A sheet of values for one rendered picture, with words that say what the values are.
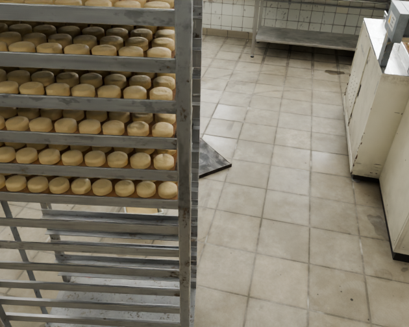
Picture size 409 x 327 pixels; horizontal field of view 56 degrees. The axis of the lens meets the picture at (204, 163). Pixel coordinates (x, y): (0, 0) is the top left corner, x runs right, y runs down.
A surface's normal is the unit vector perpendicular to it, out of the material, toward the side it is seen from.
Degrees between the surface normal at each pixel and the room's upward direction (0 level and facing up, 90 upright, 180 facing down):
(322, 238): 0
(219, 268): 0
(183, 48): 90
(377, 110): 90
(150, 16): 90
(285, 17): 90
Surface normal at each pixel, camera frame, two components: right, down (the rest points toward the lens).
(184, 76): -0.04, 0.58
